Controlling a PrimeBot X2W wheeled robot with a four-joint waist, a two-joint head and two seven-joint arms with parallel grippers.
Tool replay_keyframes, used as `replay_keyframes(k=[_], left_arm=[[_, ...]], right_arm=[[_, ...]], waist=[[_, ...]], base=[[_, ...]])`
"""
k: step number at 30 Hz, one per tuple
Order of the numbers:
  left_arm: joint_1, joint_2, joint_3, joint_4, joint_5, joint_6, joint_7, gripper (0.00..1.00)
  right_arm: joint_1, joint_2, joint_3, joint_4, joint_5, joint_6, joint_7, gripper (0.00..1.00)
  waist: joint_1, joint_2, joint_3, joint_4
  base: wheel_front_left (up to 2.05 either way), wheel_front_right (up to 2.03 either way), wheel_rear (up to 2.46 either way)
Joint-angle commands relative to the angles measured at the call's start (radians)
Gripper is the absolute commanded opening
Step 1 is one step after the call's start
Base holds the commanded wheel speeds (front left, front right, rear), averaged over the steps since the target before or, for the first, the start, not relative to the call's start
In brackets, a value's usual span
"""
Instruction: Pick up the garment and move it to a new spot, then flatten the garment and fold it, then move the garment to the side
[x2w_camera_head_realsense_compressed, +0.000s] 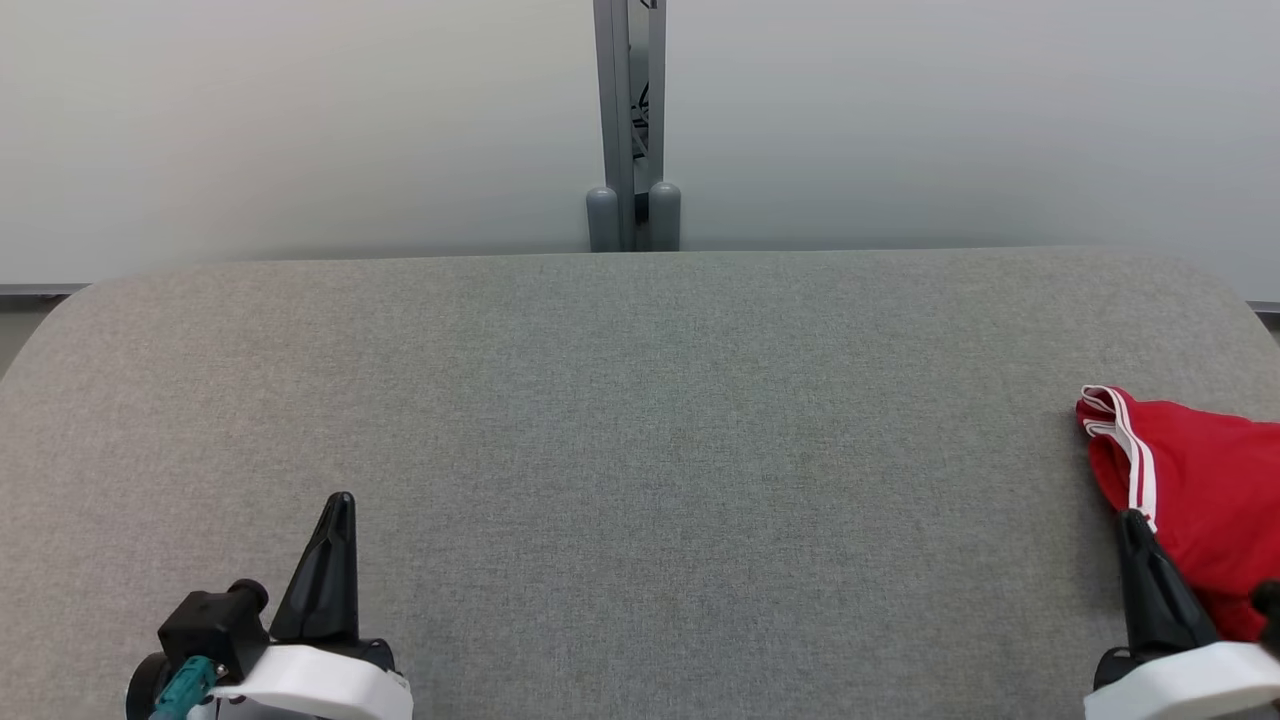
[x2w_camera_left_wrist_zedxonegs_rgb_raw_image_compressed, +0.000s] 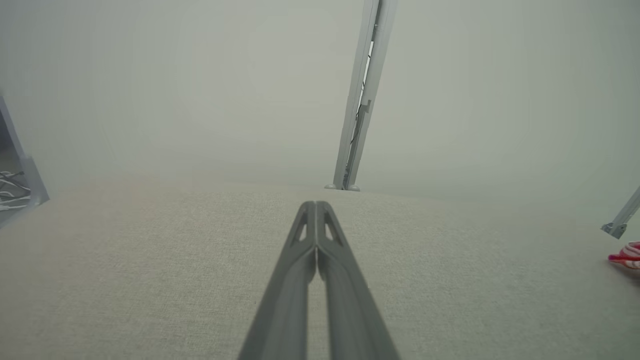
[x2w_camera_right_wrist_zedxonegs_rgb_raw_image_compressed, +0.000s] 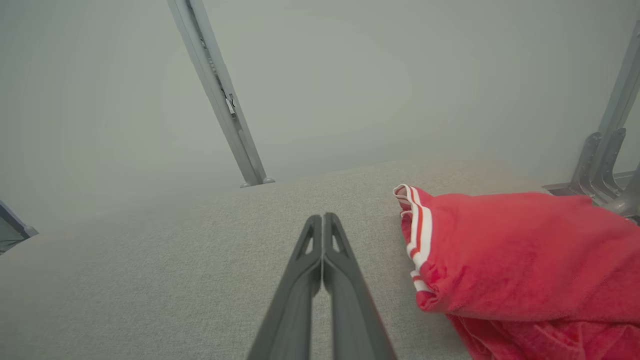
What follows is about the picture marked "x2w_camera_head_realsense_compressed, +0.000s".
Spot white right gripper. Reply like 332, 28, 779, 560
1085, 509, 1280, 720

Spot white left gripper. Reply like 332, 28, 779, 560
125, 492, 414, 720

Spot red shorts with white stripes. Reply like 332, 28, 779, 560
1076, 385, 1280, 644

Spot left camera cable teal connector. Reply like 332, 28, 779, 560
150, 655, 218, 720

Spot grey metal partition post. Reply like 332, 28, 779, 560
586, 0, 638, 253
645, 0, 683, 253

